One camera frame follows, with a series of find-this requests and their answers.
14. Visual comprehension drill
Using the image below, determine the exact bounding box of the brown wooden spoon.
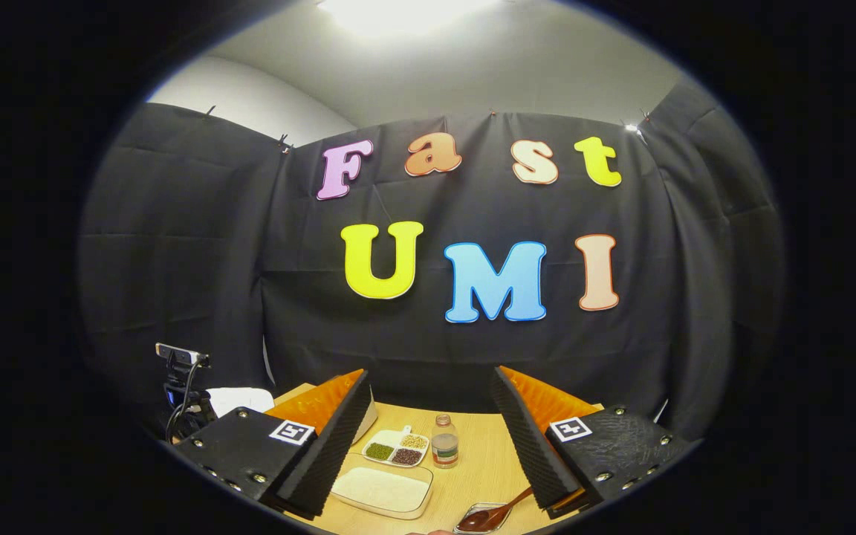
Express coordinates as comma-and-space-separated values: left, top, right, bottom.
457, 486, 536, 533

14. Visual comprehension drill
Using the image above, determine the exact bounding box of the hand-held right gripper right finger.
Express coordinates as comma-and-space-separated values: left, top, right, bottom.
490, 365, 697, 520

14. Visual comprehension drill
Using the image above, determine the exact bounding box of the large ceiling light panel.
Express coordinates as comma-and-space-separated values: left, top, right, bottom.
315, 0, 505, 36

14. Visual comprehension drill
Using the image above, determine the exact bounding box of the white rice cooker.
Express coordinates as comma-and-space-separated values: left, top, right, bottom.
208, 386, 277, 419

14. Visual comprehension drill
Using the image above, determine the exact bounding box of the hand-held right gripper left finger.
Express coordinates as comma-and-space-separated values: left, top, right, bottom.
172, 369, 372, 521

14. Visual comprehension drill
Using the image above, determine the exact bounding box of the left hand-held gripper cable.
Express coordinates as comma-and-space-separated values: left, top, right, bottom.
166, 360, 200, 444

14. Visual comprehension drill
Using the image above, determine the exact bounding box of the black backdrop cloth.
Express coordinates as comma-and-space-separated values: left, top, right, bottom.
77, 80, 786, 443

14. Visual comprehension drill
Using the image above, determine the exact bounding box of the square metal chopstick holder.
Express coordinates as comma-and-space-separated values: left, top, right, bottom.
453, 502, 508, 535

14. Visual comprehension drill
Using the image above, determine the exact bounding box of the small clear plastic bottle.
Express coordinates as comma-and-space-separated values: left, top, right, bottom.
430, 413, 461, 470

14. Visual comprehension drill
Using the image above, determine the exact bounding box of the white tray of rice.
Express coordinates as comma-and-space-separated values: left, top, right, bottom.
329, 464, 435, 521

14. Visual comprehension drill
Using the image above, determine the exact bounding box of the white divided dish of beans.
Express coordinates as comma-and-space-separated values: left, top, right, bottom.
361, 424, 431, 470

